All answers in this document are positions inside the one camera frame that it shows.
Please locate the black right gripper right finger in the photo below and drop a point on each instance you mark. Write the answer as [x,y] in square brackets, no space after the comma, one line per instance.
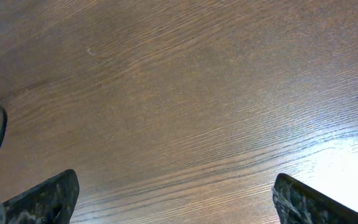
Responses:
[296,202]

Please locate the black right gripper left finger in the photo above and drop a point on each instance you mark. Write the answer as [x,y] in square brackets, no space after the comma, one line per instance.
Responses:
[52,201]

